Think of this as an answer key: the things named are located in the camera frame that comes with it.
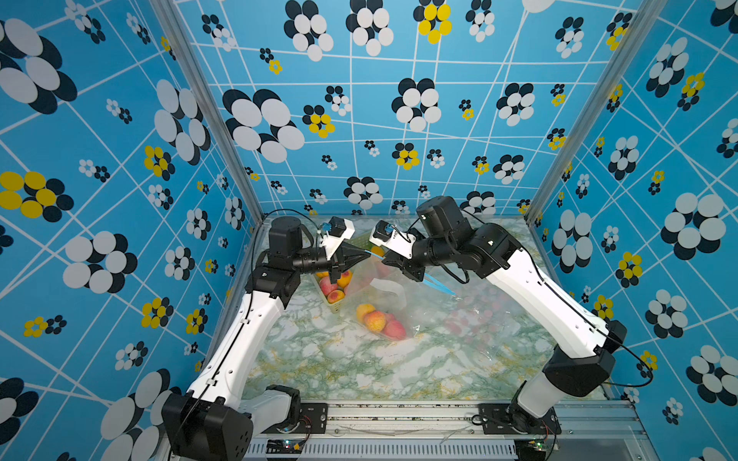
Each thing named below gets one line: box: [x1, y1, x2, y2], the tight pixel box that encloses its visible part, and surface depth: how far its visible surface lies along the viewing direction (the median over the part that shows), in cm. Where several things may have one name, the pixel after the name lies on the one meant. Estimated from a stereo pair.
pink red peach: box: [384, 319, 407, 340], surface depth 84 cm
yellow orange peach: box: [364, 310, 386, 334], surface depth 82 cm
